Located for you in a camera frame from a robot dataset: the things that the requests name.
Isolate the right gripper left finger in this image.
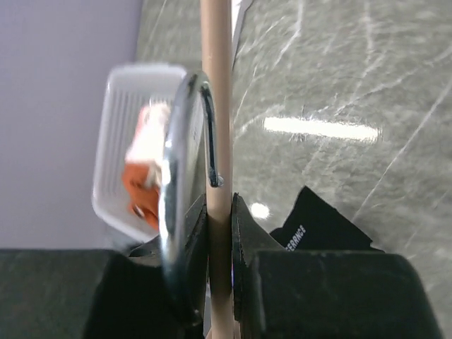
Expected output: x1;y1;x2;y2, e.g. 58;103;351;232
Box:
0;192;209;339

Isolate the white pink garment in basket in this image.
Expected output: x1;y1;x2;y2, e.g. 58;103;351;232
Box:
125;102;171;187

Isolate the wooden clip hanger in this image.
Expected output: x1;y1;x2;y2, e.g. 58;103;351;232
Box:
159;1;234;338

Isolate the orange garment in basket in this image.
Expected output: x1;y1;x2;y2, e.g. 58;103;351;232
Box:
121;161;162;230

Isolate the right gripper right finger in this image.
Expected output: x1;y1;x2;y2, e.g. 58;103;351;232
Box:
232;195;442;338

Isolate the white plastic laundry basket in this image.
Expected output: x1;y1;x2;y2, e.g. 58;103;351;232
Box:
92;63;187;243

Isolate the black underwear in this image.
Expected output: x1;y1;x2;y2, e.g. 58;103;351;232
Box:
270;186;384;253

